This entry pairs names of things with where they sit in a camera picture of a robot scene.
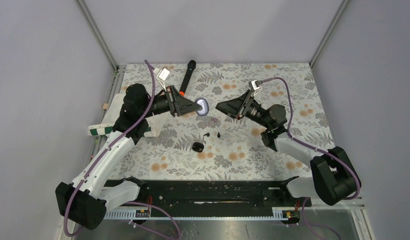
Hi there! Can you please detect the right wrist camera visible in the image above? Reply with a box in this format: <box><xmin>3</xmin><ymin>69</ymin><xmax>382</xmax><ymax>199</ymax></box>
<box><xmin>249</xmin><ymin>80</ymin><xmax>262</xmax><ymax>94</ymax></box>

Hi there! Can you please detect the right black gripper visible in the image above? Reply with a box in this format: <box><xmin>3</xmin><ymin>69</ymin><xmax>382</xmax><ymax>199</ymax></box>
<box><xmin>216</xmin><ymin>89</ymin><xmax>272</xmax><ymax>130</ymax></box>

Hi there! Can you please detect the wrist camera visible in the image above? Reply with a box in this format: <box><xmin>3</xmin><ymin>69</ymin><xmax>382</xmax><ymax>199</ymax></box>
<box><xmin>249</xmin><ymin>80</ymin><xmax>262</xmax><ymax>94</ymax></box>
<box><xmin>153</xmin><ymin>67</ymin><xmax>170</xmax><ymax>90</ymax></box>

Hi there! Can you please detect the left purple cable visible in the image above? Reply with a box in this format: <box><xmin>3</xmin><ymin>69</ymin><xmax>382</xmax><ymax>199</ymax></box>
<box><xmin>63</xmin><ymin>59</ymin><xmax>156</xmax><ymax>238</ymax></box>

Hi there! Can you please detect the purple earbud charging case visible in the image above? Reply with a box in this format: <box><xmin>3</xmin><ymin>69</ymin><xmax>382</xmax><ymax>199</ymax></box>
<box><xmin>195</xmin><ymin>97</ymin><xmax>209</xmax><ymax>117</ymax></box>

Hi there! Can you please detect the floral tablecloth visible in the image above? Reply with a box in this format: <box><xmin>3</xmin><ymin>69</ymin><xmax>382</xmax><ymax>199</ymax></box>
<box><xmin>111</xmin><ymin>63</ymin><xmax>334</xmax><ymax>180</ymax></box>

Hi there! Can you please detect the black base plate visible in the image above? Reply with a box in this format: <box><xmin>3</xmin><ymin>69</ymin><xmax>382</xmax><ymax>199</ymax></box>
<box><xmin>103</xmin><ymin>179</ymin><xmax>312</xmax><ymax>219</ymax></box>

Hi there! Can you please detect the black earbud charging case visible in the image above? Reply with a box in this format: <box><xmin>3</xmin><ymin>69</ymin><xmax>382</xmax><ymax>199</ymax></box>
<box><xmin>191</xmin><ymin>142</ymin><xmax>204</xmax><ymax>153</ymax></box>

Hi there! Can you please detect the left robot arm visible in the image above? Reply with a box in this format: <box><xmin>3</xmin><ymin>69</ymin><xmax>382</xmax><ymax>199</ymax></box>
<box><xmin>55</xmin><ymin>83</ymin><xmax>209</xmax><ymax>230</ymax></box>

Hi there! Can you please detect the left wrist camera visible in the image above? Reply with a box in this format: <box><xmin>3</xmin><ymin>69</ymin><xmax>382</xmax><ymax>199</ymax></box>
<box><xmin>153</xmin><ymin>67</ymin><xmax>170</xmax><ymax>90</ymax></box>

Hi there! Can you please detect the green white checkered mat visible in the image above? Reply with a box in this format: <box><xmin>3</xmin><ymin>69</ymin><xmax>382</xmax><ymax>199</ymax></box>
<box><xmin>88</xmin><ymin>93</ymin><xmax>164</xmax><ymax>138</ymax></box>

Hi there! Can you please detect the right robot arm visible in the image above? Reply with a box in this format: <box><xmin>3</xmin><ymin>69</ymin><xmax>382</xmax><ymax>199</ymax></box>
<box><xmin>216</xmin><ymin>90</ymin><xmax>362</xmax><ymax>206</ymax></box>

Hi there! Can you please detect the black microphone orange tip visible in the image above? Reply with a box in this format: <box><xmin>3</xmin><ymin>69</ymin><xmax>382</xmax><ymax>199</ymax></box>
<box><xmin>179</xmin><ymin>60</ymin><xmax>196</xmax><ymax>96</ymax></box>

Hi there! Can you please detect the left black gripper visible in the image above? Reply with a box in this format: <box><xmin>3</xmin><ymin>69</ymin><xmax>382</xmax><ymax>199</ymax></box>
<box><xmin>141</xmin><ymin>85</ymin><xmax>202</xmax><ymax>119</ymax></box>

